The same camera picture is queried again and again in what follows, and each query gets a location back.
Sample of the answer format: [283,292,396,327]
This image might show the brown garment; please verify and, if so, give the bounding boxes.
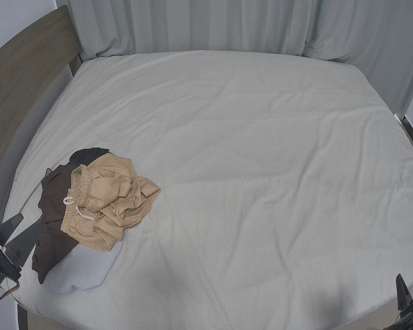
[31,164,80,285]

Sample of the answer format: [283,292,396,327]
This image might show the bed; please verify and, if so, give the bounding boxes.
[0,5,413,330]

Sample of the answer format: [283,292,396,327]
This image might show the pale green curtain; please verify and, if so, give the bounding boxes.
[52,0,310,61]
[303,0,413,118]

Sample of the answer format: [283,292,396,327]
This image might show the tan shorts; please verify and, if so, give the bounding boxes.
[60,153,161,253]

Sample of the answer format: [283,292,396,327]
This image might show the white garment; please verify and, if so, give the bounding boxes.
[43,234,124,294]

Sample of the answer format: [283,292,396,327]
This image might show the black garment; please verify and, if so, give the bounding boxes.
[70,147,111,166]

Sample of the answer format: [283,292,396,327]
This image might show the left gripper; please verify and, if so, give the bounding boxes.
[0,213,45,279]

